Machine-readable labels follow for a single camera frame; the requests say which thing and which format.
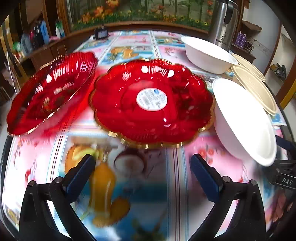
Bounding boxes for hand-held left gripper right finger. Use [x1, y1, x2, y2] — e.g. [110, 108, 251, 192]
[190, 153, 266, 241]

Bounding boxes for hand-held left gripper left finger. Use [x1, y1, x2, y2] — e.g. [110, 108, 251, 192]
[19, 154, 96, 241]

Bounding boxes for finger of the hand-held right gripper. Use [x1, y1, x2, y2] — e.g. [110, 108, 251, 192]
[275, 125, 296, 161]

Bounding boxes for white bowl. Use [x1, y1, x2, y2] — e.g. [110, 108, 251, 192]
[180, 36, 238, 75]
[212, 78, 277, 167]

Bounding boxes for beige ribbed bowl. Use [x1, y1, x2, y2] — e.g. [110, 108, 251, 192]
[232, 65, 278, 116]
[231, 53, 266, 82]

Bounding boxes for small red scalloped plate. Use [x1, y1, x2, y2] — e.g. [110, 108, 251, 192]
[89, 59, 216, 149]

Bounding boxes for large red scalloped plate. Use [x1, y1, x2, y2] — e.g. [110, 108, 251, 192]
[6, 51, 99, 137]

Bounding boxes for printed floral tablecloth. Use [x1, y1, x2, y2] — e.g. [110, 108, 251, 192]
[0, 30, 289, 241]

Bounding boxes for yellow black object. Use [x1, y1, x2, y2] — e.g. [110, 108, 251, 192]
[269, 64, 287, 80]

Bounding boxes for wooden shelf unit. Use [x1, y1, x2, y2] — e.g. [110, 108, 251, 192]
[231, 21, 263, 63]

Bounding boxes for wooden low cabinet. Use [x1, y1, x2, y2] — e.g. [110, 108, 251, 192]
[18, 35, 77, 77]

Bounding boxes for stainless steel thermos jug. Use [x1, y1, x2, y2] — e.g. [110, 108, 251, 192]
[207, 0, 238, 52]

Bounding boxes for clear water jug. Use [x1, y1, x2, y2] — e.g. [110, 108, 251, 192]
[21, 34, 33, 55]

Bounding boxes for small black electric motor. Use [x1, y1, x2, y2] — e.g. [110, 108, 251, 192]
[92, 28, 110, 40]

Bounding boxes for dark bottle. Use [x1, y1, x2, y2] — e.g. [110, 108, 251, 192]
[32, 23, 44, 47]

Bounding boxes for white spray bottle green cap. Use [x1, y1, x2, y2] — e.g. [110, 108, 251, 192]
[55, 21, 66, 39]

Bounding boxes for gold framed glass door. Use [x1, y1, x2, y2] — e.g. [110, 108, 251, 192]
[0, 14, 26, 93]

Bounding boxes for blue bottle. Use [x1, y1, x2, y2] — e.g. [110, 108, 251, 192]
[40, 21, 50, 44]

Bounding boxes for glass case of artificial flowers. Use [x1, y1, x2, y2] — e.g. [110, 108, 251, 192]
[65, 0, 218, 32]

